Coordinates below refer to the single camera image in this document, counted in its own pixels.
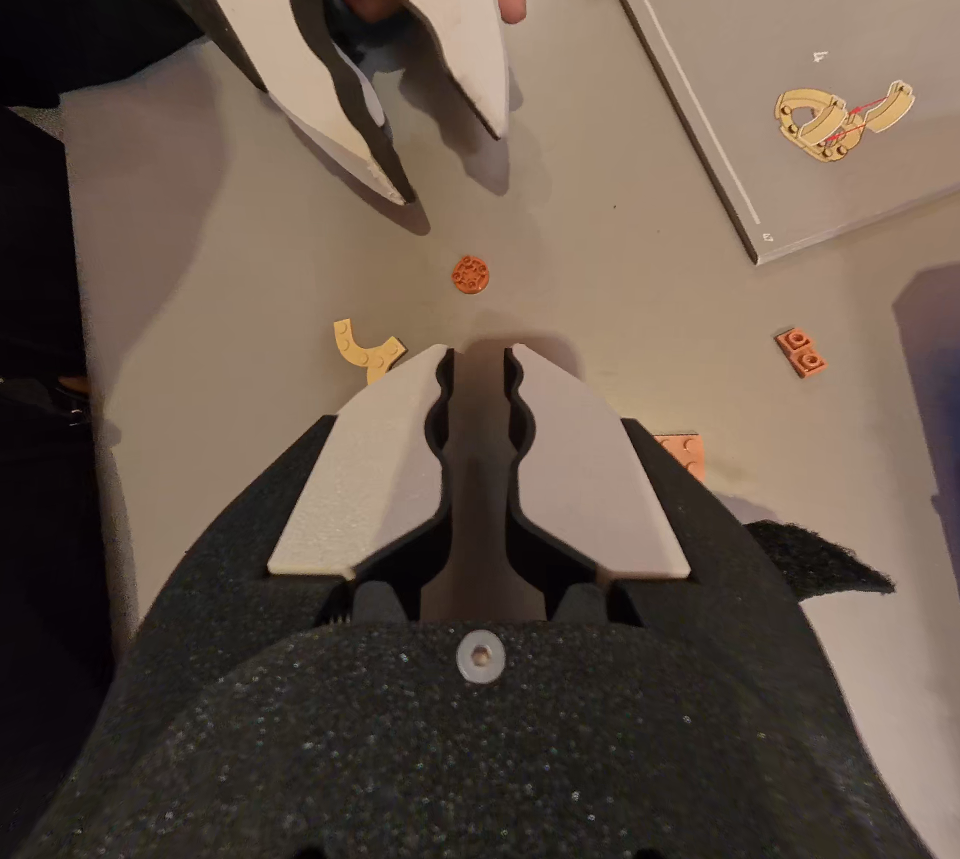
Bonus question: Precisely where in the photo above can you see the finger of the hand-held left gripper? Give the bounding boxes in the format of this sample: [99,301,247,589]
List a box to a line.
[341,0,511,140]
[183,0,417,208]

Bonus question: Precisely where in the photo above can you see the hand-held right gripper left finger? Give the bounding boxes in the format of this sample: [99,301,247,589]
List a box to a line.
[267,343,455,579]

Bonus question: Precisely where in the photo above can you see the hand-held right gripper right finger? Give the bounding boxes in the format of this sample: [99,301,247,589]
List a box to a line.
[504,343,691,581]

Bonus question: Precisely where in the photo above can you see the large brown plate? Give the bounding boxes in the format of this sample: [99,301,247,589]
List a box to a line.
[652,433,708,484]

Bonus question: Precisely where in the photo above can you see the tan curved plate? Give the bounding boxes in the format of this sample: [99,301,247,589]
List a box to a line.
[333,319,408,386]

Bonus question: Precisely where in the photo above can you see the round brown plate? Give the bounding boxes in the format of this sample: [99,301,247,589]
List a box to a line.
[451,255,492,296]

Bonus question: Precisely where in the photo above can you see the grey instruction booklet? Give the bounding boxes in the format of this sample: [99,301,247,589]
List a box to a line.
[566,0,960,266]

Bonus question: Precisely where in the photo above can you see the small brown plate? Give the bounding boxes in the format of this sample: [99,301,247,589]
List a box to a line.
[774,328,829,379]

